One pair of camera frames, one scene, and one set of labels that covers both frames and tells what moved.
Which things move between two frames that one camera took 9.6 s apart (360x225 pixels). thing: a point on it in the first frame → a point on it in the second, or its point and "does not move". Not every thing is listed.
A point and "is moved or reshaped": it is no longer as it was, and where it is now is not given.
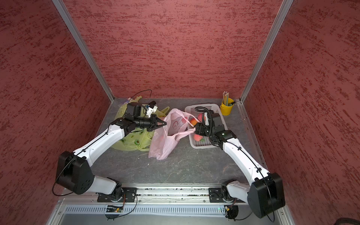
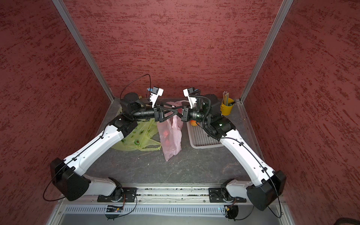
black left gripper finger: (160, 126) → (166, 118)
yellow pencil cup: (227, 110) does not move
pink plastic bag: (176, 123) is moved or reshaped
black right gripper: (199, 127) → (185, 116)
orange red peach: (193, 121) does not move
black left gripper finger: (159, 120) → (168, 109)
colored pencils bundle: (226, 97) does not move
